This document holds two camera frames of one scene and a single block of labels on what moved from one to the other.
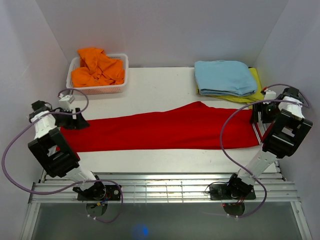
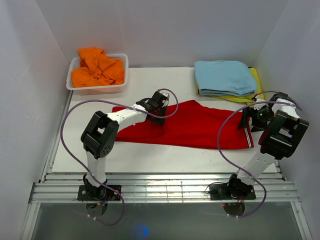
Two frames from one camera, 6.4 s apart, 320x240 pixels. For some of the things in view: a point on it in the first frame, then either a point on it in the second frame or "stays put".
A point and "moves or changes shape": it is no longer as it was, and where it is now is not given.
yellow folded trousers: x=247 y=99 stays put
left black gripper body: x=66 y=121 → x=161 y=112
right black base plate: x=220 y=192 stays put
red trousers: x=194 y=125 moves or changes shape
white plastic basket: x=73 y=62 stays put
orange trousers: x=97 y=69 stays put
